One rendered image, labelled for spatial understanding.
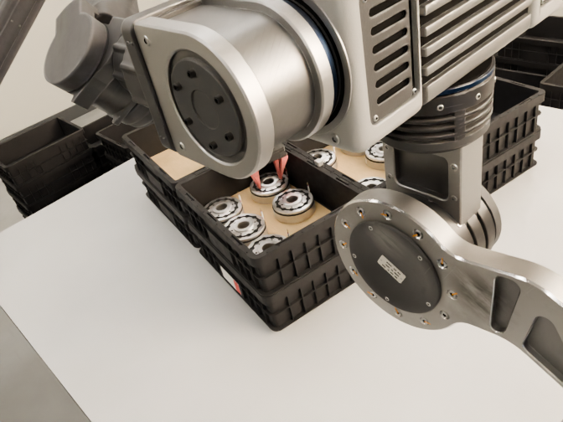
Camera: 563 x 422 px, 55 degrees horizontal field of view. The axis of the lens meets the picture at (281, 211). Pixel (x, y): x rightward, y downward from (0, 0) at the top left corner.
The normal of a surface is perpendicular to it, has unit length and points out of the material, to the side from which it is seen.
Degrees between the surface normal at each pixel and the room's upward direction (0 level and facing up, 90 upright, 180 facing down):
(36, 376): 0
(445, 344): 0
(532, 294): 90
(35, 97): 90
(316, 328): 0
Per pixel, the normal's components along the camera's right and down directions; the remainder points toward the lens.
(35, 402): -0.18, -0.79
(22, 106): 0.68, 0.32
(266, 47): 0.37, -0.31
